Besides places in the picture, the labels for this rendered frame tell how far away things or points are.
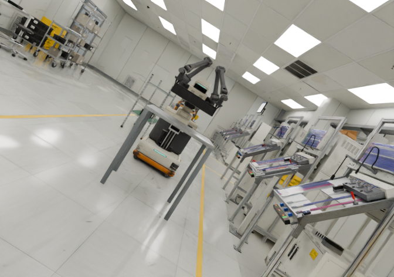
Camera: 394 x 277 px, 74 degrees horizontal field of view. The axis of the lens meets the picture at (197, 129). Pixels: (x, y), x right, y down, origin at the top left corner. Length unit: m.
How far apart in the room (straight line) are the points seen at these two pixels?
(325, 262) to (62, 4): 8.84
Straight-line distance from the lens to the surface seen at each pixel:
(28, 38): 8.31
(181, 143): 3.77
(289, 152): 5.10
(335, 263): 2.41
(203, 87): 3.42
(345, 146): 3.82
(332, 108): 7.22
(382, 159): 2.65
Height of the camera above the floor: 1.01
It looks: 4 degrees down
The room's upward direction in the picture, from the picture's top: 32 degrees clockwise
